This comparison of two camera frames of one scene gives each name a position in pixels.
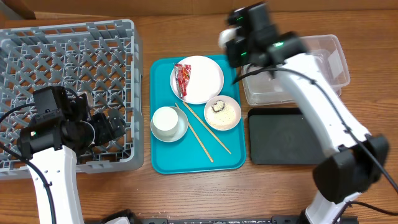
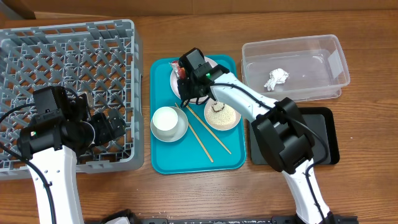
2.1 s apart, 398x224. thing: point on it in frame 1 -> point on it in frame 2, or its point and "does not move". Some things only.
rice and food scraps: (221, 115) does not move
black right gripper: (231, 65) -> (182, 91)
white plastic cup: (165, 121) does not move
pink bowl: (222, 112) does not move
